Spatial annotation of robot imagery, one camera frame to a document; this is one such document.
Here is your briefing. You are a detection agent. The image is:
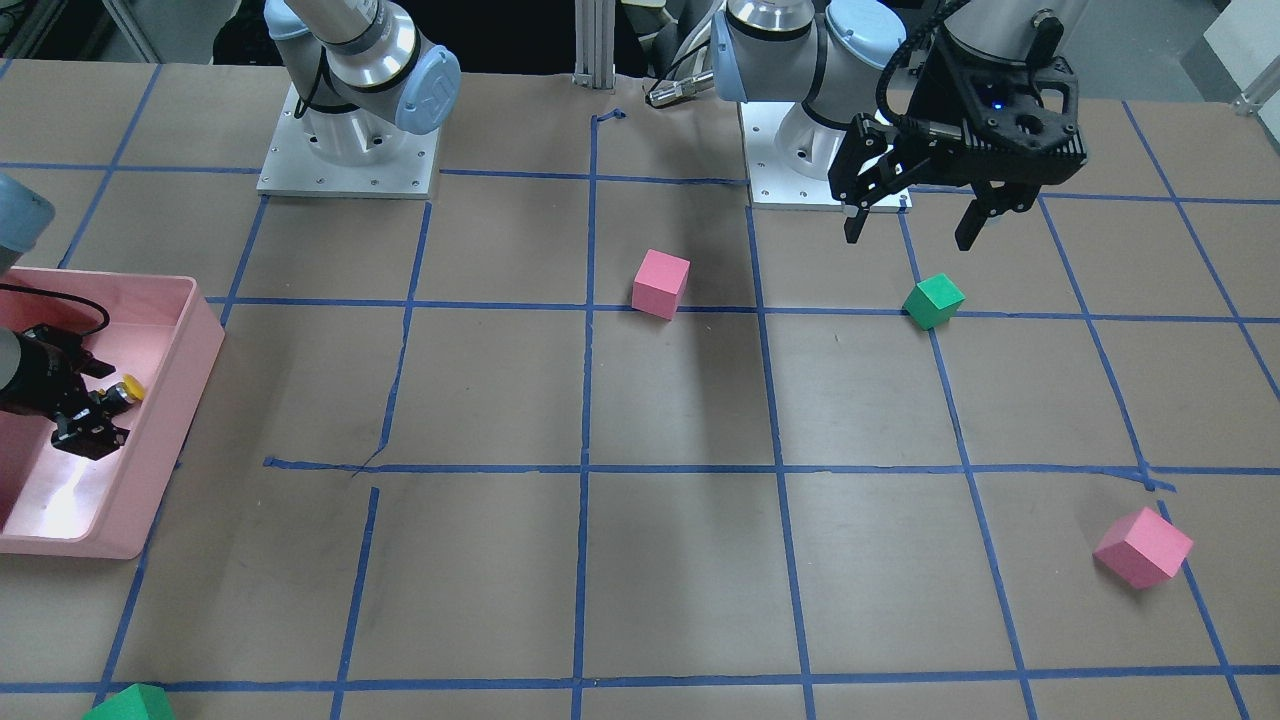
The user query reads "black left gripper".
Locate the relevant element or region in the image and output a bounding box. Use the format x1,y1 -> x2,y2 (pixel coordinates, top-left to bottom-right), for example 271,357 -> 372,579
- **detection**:
828,40 -> 1088,252

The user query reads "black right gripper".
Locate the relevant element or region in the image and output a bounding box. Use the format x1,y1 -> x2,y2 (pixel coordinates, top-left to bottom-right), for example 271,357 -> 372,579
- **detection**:
1,324 -> 131,460

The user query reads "yellow push button switch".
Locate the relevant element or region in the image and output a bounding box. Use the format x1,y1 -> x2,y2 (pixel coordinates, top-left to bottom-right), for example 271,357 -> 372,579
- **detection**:
97,374 -> 146,416

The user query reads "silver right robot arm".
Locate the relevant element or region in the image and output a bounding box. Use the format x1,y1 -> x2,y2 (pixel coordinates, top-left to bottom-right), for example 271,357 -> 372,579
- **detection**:
3,1 -> 929,460

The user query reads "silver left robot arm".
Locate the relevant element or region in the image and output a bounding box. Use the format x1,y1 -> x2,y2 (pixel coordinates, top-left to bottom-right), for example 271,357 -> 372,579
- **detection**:
709,1 -> 1088,251

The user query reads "green foam cube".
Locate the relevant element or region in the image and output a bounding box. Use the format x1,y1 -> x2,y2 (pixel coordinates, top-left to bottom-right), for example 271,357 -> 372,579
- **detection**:
82,683 -> 177,720
902,273 -> 966,331

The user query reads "pink plastic bin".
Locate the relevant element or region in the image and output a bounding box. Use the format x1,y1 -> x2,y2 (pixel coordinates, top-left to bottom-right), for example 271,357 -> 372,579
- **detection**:
0,266 -> 227,560

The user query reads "pink foam cube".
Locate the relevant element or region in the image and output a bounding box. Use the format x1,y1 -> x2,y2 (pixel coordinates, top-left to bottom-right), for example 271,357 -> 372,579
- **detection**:
1093,507 -> 1194,591
630,249 -> 691,322

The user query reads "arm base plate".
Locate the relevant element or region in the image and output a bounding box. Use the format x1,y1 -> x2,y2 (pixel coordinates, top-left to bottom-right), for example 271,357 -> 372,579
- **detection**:
739,100 -> 913,213
256,87 -> 442,200

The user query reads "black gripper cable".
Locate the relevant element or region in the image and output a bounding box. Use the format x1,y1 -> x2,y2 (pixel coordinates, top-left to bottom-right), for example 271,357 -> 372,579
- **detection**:
876,0 -> 977,126

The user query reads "aluminium extrusion post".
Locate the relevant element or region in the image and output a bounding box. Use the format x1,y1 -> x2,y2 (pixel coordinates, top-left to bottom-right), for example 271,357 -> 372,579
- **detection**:
572,0 -> 616,94

